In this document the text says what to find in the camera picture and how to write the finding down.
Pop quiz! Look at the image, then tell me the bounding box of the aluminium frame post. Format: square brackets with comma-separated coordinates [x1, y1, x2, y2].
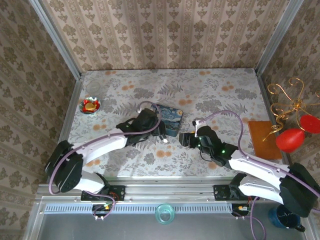
[28, 0, 84, 79]
[254, 0, 305, 76]

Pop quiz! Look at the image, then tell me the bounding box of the small clear glass bowl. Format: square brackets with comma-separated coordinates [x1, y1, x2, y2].
[86, 80, 102, 94]

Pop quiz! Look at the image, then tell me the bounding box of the slotted grey cable duct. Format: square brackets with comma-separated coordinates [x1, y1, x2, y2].
[43, 202, 234, 214]

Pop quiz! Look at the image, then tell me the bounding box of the red teardrop ornament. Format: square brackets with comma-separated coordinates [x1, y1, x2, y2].
[275, 128, 306, 154]

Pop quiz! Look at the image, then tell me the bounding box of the dark blue mug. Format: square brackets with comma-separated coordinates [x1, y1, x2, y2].
[268, 204, 306, 233]

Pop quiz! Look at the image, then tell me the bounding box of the gold wire ornament stand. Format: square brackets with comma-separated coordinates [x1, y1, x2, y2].
[262, 76, 320, 142]

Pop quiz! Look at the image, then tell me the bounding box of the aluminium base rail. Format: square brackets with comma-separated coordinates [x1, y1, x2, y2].
[37, 176, 253, 203]

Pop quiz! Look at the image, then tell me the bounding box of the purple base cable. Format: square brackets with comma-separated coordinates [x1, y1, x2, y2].
[248, 196, 266, 240]
[84, 191, 116, 221]

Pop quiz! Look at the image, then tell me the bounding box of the orange wooden board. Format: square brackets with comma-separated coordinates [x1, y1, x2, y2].
[247, 120, 283, 161]

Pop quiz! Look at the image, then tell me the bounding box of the blue starry night tin box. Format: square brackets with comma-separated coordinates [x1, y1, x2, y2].
[156, 104, 184, 138]

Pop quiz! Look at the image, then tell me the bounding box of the teal glass cup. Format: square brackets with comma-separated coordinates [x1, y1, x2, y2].
[154, 203, 176, 225]

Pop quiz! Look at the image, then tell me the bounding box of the red round ornament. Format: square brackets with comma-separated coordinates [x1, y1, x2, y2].
[299, 114, 320, 134]

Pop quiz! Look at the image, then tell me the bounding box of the red wrapped candy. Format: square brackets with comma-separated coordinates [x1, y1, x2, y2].
[82, 99, 101, 109]

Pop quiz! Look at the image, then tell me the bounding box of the glass candy dish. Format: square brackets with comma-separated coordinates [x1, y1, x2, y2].
[78, 96, 102, 115]

